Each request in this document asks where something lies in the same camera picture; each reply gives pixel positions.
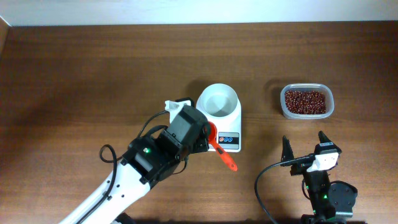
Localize white digital kitchen scale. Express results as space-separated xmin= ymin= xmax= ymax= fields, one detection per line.
xmin=196 ymin=99 xmax=242 ymax=153

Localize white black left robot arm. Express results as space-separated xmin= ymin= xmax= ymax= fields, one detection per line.
xmin=62 ymin=105 xmax=210 ymax=223

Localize red adzuki beans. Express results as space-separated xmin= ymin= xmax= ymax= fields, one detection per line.
xmin=284 ymin=90 xmax=326 ymax=114

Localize white plastic bowl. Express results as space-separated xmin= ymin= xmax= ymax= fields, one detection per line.
xmin=197 ymin=83 xmax=238 ymax=118

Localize orange measuring scoop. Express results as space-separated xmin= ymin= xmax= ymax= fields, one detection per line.
xmin=208 ymin=121 xmax=238 ymax=172

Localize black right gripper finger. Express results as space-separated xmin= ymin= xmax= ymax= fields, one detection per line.
xmin=318 ymin=131 xmax=331 ymax=144
xmin=280 ymin=136 xmax=295 ymax=166

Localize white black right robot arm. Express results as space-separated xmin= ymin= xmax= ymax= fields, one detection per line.
xmin=281 ymin=131 xmax=358 ymax=224

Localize clear plastic food container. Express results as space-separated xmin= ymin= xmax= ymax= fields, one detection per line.
xmin=280 ymin=83 xmax=335 ymax=119

